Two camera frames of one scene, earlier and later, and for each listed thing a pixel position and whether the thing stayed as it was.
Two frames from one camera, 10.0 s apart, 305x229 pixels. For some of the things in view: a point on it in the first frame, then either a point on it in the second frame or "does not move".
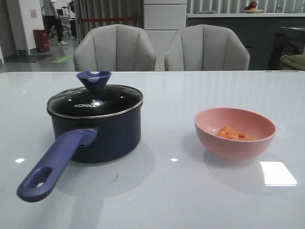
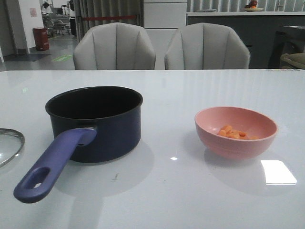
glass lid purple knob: (95, 100) → (4, 130)
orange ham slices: (227, 132) does not move
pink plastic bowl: (233, 133) does not move
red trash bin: (42, 40) does not move
